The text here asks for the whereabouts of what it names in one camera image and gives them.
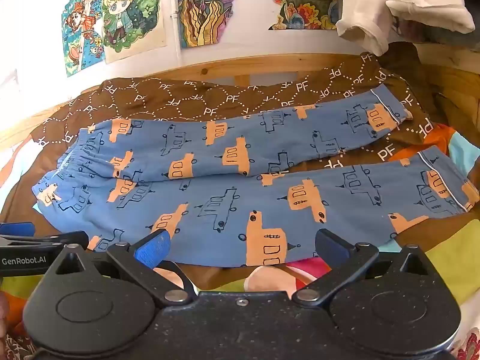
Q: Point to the brown patterned blanket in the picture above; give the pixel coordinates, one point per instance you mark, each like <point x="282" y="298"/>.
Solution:
<point x="180" y="93"/>

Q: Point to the blue pants with orange print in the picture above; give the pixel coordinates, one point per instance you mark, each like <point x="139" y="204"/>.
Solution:
<point x="210" y="195"/>

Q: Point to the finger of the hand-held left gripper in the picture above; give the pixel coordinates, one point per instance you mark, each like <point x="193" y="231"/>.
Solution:
<point x="17" y="228"/>

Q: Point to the torn colourful wall poster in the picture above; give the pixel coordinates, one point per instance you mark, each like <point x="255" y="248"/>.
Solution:
<point x="303" y="3"/>

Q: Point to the white garment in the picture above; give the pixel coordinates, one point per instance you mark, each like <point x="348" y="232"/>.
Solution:
<point x="367" y="7"/>

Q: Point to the blue cartoon wall poster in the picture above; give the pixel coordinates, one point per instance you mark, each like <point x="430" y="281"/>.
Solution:
<point x="80" y="33"/>

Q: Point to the swirly colourful wall poster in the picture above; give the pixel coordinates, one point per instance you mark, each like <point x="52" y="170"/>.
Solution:
<point x="210" y="3"/>

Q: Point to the wooden bed frame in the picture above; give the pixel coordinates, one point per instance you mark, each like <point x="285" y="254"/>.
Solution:
<point x="225" y="65"/>

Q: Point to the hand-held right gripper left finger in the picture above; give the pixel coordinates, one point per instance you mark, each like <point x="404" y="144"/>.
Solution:
<point x="153" y="251"/>

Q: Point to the green cartoon wall poster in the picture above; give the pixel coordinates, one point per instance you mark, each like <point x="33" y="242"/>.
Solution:
<point x="131" y="15"/>

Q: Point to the white wall pipe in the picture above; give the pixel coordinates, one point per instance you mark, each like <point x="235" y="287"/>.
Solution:
<point x="175" y="26"/>

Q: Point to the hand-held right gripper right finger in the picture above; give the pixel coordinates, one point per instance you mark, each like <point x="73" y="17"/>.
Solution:
<point x="335" y="249"/>

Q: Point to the colourful printed blanket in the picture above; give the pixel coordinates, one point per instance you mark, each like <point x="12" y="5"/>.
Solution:
<point x="457" y="258"/>

